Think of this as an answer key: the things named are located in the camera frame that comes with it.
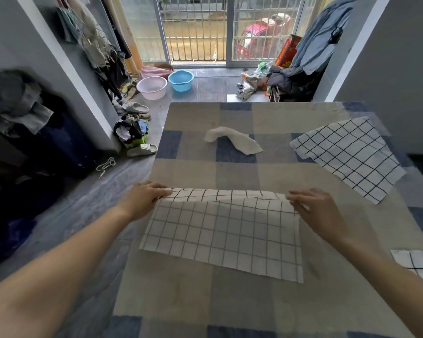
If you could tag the blue basin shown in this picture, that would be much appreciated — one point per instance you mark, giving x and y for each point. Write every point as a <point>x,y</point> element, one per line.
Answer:
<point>180,81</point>

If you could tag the red car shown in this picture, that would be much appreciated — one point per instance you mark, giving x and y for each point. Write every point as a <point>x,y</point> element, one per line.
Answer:
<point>259,38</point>

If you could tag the dark blue suitcase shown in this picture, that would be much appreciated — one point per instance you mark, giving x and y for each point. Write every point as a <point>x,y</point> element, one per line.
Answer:
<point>67,144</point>

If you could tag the red yellow printed bag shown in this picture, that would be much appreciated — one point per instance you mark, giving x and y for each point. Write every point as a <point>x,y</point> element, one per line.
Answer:
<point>287,52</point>

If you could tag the person's left hand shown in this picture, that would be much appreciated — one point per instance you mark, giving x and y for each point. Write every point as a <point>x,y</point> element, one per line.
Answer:
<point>142,200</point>

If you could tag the rack of hanging clothes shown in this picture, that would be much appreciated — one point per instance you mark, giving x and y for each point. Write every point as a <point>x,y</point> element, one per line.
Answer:
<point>95,42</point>

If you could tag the person's right forearm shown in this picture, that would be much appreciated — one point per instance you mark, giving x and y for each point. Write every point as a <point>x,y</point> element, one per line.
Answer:
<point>398,285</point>

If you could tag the pile of shoes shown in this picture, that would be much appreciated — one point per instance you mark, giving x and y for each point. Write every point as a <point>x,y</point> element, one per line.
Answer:
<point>132,130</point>

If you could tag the plain white cloth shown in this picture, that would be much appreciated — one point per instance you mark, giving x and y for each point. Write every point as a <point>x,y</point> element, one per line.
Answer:
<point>243,144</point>

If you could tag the person's right hand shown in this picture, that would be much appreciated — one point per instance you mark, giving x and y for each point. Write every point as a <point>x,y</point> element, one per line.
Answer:
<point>320,212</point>

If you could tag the person's left forearm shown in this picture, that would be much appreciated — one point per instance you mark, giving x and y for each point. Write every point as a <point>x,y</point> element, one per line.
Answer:
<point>49,278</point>

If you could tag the blue-grey hanging garment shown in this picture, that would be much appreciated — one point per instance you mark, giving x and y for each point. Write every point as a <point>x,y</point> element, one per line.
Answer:
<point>320,38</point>

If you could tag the blue beige plaid tablecloth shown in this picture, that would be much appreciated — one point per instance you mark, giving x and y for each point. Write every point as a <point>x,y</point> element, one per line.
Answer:
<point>232,295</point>

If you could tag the white black-checked cloth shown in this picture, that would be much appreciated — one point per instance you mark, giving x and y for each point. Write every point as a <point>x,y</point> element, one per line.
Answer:
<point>349,154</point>
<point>225,235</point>
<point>421,264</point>

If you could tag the deep pink basin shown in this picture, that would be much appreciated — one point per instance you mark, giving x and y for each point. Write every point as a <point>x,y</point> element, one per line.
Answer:
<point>155,71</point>

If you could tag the yellow curtain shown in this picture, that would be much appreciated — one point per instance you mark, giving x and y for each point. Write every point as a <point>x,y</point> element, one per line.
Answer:
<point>127,35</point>

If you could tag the pale pink basin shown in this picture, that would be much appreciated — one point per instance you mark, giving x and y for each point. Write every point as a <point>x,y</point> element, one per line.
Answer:
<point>151,88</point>

